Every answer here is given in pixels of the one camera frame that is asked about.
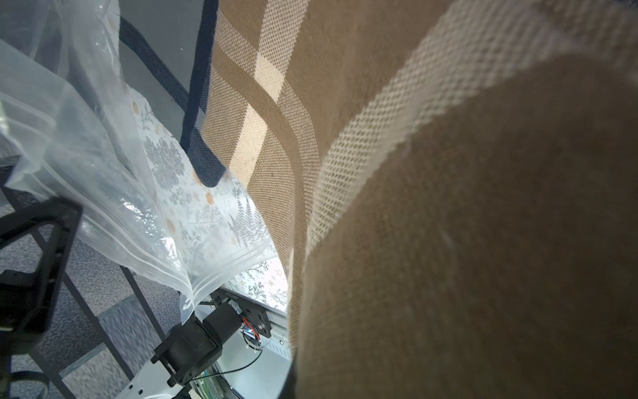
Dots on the brown plaid scarf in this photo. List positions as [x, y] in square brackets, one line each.
[451, 187]

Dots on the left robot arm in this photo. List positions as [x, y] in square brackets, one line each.
[169, 376]

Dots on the clear plastic vacuum bag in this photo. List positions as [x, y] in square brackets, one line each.
[81, 132]

